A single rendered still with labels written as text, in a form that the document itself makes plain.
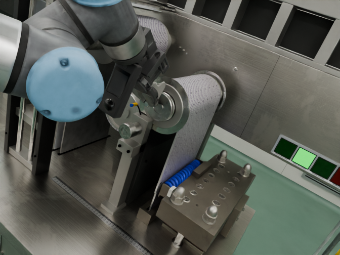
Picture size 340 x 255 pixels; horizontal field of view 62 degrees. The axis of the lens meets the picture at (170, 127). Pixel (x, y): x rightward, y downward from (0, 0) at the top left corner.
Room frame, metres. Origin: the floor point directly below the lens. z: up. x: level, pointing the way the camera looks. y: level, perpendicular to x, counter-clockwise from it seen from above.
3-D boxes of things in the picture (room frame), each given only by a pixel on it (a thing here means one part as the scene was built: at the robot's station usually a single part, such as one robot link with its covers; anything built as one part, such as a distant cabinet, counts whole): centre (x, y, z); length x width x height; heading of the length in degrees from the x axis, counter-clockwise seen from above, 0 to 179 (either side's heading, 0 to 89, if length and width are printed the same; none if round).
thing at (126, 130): (0.61, 0.10, 1.18); 0.04 x 0.02 x 0.04; 66
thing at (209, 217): (0.58, -0.17, 1.05); 0.04 x 0.04 x 0.04
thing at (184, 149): (0.75, -0.07, 1.09); 0.23 x 0.01 x 0.18; 156
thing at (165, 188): (0.75, -0.09, 1.01); 0.23 x 0.03 x 0.05; 156
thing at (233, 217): (0.72, -0.29, 0.97); 0.10 x 0.03 x 0.11; 156
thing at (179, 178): (0.75, -0.09, 1.03); 0.21 x 0.04 x 0.03; 156
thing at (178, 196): (0.61, -0.08, 1.05); 0.04 x 0.04 x 0.04
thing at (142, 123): (0.65, 0.08, 1.05); 0.06 x 0.05 x 0.31; 156
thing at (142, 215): (0.76, -0.07, 0.92); 0.28 x 0.04 x 0.04; 156
